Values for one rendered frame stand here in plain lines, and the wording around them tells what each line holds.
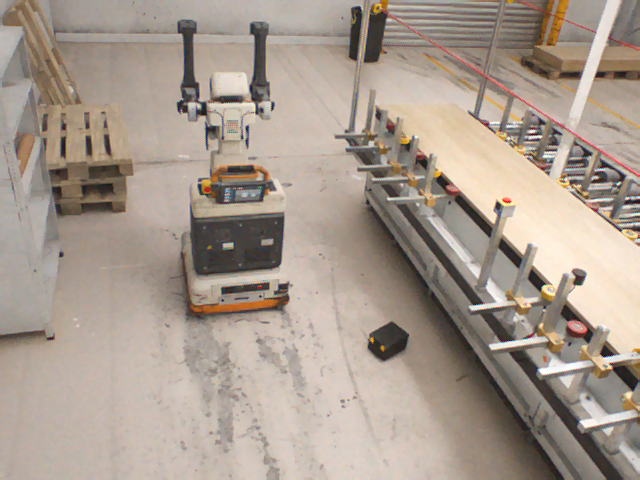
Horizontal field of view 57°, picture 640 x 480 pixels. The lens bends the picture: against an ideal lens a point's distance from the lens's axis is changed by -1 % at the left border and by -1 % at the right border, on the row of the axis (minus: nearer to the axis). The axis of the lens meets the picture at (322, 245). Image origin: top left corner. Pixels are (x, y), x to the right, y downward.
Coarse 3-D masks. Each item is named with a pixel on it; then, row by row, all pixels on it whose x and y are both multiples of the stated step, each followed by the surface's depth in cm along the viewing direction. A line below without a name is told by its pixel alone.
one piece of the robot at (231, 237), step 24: (240, 168) 327; (264, 168) 332; (192, 192) 339; (216, 192) 332; (264, 192) 340; (192, 216) 343; (216, 216) 338; (240, 216) 344; (264, 216) 348; (192, 240) 359; (216, 240) 347; (240, 240) 352; (264, 240) 357; (216, 264) 357; (240, 264) 361; (264, 264) 367
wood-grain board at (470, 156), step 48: (432, 144) 406; (480, 144) 414; (480, 192) 351; (528, 192) 357; (528, 240) 309; (576, 240) 314; (624, 240) 319; (576, 288) 276; (624, 288) 280; (624, 336) 250
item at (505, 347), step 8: (544, 336) 251; (560, 336) 252; (568, 336) 253; (496, 344) 244; (504, 344) 244; (512, 344) 245; (520, 344) 245; (528, 344) 246; (536, 344) 248; (544, 344) 249; (488, 352) 244; (496, 352) 243; (504, 352) 244
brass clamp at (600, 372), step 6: (582, 348) 231; (582, 354) 230; (588, 354) 227; (582, 360) 230; (588, 360) 227; (594, 360) 225; (600, 360) 225; (600, 366) 222; (594, 372) 225; (600, 372) 222; (606, 372) 222; (600, 378) 224
